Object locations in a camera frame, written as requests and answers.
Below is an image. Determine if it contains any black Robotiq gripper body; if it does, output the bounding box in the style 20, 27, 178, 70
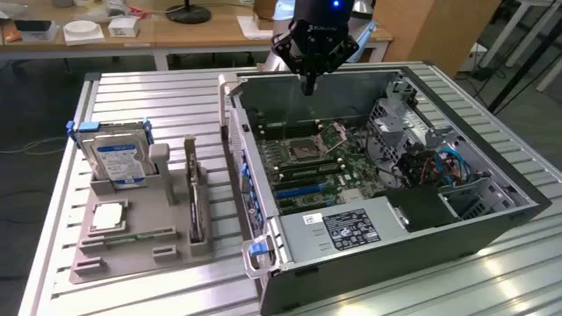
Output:
291, 0, 355, 76

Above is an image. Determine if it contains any Nvidia graphics card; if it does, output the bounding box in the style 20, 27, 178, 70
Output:
182, 133, 207, 246

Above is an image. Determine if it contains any white paper booklet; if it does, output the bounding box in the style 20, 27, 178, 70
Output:
236, 14, 277, 40

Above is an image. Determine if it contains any wooden desk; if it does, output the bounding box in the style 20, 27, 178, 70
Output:
0, 0, 395, 63

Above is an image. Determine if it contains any wooden cabinet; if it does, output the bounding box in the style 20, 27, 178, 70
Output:
383, 0, 502, 79

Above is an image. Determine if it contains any black round lamp base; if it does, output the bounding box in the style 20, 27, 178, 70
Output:
166, 0, 212, 24

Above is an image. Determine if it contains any metal socket cover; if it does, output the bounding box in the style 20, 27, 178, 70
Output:
315, 121, 349, 154

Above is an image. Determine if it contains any metal disk bay cage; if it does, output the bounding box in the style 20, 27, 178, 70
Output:
366, 80, 446, 165

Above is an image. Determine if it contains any CPU socket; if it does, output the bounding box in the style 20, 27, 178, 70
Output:
285, 138, 325, 162

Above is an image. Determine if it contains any small white cardboard box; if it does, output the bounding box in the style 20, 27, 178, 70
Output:
107, 16, 142, 38

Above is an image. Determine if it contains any installed RAM stick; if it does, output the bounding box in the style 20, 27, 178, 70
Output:
279, 163, 341, 181

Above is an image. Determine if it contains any blue expansion slot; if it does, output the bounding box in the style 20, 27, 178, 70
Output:
274, 183, 329, 200

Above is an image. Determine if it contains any white round part on box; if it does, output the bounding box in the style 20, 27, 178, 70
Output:
63, 21, 107, 46

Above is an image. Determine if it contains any hard disk with blue caddy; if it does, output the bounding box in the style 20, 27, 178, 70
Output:
66, 118, 160, 190

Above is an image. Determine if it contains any white box with black top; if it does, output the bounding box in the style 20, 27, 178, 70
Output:
14, 19, 60, 43

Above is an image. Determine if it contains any grey power supply unit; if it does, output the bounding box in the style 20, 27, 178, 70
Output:
279, 197, 413, 264

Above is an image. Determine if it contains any grey printed parts rack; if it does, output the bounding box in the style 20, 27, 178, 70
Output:
70, 143, 216, 286

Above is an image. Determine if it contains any silver CPU chip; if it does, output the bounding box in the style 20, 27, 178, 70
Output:
90, 203, 127, 231

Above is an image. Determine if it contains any black open PC case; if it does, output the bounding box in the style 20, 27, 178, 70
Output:
216, 61, 553, 316

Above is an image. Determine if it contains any green RAM stick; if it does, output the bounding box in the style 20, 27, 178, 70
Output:
103, 230, 158, 245

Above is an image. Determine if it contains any white table frame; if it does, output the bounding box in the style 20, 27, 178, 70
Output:
478, 0, 562, 93

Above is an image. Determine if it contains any red wire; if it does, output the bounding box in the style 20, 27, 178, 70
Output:
417, 157, 441, 185

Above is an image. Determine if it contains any blue wire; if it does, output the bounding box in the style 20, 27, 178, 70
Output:
434, 147, 474, 187

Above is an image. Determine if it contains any grey floor cable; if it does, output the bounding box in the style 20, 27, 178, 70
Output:
0, 136, 67, 155

